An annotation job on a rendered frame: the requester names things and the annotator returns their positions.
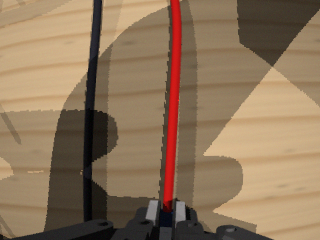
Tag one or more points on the red cable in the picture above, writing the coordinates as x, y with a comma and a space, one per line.
173, 106

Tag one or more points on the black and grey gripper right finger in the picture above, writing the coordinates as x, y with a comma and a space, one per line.
189, 224

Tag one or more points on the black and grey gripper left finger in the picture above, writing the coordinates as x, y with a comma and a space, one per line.
146, 226

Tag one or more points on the black patch cord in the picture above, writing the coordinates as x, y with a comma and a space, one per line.
89, 111

